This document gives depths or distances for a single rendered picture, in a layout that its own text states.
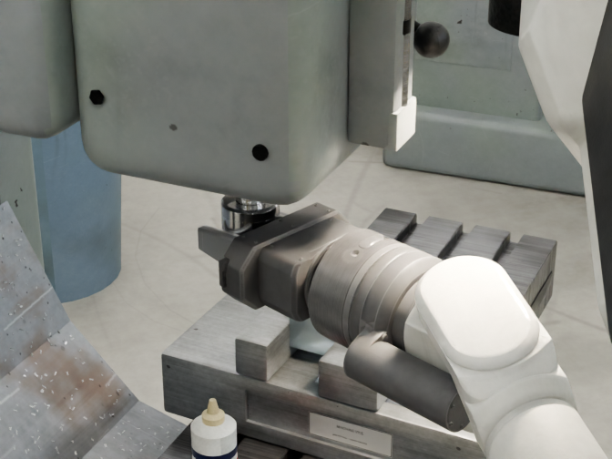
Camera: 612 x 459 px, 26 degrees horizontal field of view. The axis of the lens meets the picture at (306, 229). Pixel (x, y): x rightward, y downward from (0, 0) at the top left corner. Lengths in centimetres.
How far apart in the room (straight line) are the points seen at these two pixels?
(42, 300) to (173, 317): 199
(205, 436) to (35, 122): 33
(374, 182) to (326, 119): 318
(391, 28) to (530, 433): 30
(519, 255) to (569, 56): 111
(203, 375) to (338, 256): 36
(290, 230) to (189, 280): 255
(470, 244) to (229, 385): 49
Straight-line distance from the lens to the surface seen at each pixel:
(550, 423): 84
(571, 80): 55
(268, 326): 126
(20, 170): 144
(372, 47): 94
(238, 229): 105
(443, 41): 108
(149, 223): 388
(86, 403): 141
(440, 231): 168
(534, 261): 163
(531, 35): 54
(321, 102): 92
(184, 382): 130
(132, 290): 353
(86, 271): 348
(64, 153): 330
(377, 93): 95
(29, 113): 98
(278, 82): 89
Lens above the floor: 172
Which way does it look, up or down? 27 degrees down
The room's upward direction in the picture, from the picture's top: straight up
